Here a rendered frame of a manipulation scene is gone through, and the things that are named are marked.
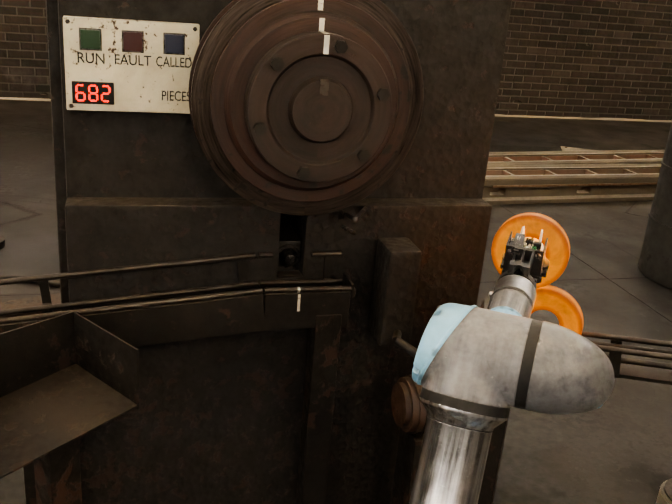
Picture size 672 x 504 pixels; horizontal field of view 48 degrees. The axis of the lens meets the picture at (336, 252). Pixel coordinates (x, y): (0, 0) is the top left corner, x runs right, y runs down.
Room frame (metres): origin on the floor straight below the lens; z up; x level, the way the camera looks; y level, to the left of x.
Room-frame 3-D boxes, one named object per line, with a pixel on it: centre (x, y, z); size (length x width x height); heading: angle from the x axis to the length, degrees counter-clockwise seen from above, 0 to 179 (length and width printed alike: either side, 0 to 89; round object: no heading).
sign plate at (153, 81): (1.55, 0.44, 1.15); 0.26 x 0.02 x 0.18; 106
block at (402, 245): (1.62, -0.14, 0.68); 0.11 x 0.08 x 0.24; 16
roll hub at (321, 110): (1.45, 0.05, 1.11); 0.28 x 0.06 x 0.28; 106
